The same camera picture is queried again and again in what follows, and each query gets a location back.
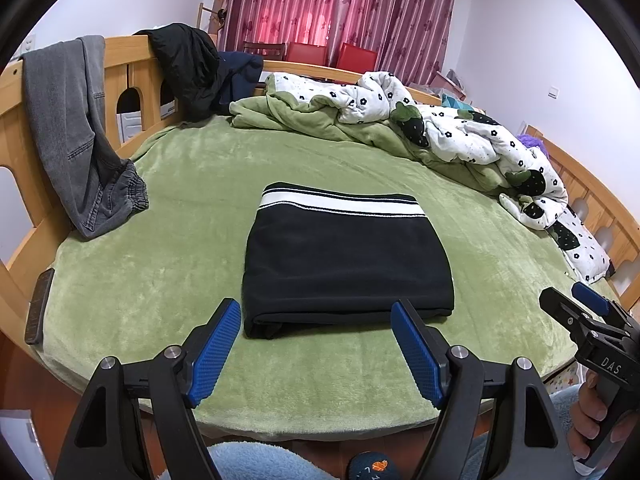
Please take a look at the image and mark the navy blue garment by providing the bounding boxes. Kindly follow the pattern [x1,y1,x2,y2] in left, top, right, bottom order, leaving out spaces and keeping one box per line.
[215,51,265,106]

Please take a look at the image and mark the red chair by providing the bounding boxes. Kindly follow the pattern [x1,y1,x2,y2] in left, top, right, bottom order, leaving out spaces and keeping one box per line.
[336,42,378,72]
[286,42,328,66]

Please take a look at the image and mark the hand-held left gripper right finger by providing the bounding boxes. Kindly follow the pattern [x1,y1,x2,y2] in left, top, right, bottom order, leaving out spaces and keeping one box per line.
[390,300,576,480]

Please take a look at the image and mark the red floral curtain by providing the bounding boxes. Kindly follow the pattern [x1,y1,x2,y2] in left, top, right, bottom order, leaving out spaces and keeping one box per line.
[217,0,461,86]

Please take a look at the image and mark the wooden coat rack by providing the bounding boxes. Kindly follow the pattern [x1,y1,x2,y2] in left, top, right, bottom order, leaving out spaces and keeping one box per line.
[197,0,228,36]

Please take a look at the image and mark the black remote control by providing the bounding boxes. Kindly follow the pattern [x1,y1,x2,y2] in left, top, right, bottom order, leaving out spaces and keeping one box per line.
[24,267,56,346]

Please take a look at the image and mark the white cabinet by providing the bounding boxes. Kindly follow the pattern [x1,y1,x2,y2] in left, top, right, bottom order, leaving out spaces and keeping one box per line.
[116,110,176,146]

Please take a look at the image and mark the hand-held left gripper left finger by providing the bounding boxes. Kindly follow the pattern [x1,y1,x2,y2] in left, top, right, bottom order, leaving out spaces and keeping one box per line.
[52,297,243,480]

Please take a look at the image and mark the wooden bed frame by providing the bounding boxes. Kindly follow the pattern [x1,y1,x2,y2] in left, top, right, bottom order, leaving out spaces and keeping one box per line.
[0,35,640,361]

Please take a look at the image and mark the black jacket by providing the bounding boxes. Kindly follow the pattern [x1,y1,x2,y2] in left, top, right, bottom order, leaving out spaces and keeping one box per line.
[132,22,231,123]

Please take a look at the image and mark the black pants with white stripes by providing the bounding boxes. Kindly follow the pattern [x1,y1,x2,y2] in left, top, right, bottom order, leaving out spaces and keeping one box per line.
[241,182,456,341]

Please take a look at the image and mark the dark wooden chair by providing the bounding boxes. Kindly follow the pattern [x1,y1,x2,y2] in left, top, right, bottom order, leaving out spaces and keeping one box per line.
[242,41,288,61]

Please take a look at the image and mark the grey jeans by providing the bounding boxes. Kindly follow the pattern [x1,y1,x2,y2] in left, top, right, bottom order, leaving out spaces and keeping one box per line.
[22,35,151,240]

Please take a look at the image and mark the dark blue slipper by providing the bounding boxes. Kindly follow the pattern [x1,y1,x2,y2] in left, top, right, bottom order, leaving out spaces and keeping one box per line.
[347,451,401,480]

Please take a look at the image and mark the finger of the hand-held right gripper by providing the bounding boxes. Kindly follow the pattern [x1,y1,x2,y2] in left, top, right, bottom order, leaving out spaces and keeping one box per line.
[571,281,623,319]
[539,287,593,339]

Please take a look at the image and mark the white floral pillow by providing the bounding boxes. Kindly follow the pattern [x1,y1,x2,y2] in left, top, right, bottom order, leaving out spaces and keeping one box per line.
[550,210,612,281]

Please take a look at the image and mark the person's right hand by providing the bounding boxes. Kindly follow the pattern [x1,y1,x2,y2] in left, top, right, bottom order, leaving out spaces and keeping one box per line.
[570,382,608,458]

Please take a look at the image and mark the teal patterned item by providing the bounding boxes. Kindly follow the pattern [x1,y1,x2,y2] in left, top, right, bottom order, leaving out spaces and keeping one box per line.
[440,92,476,111]

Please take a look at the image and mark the green fleece bed sheet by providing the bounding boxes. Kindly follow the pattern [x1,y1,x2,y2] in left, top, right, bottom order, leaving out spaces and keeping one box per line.
[37,115,613,441]

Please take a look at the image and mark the purple fluffy item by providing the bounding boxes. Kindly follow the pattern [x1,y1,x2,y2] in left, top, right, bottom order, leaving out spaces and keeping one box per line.
[515,132,551,153]

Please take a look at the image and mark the white floral green quilt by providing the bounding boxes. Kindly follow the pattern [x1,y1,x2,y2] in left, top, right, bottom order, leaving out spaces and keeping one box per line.
[229,71,571,231]

